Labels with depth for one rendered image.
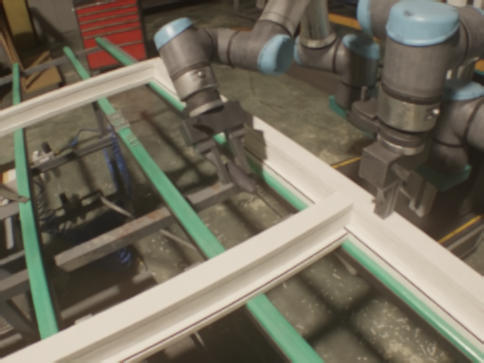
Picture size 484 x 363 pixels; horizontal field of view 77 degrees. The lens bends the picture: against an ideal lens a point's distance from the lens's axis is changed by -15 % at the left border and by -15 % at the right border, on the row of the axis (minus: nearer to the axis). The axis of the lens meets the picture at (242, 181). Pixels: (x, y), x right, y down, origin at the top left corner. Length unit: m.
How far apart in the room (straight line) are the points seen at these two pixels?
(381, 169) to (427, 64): 0.16
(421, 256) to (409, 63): 0.31
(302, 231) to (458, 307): 0.29
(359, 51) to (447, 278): 0.98
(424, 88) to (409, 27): 0.08
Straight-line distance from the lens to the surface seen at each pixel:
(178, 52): 0.73
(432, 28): 0.46
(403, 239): 0.62
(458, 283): 0.60
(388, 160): 0.51
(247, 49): 0.76
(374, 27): 0.65
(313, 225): 0.61
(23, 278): 0.83
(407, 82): 0.48
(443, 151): 1.18
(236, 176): 0.71
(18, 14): 7.65
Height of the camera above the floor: 1.37
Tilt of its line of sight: 38 degrees down
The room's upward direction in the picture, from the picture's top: 4 degrees counter-clockwise
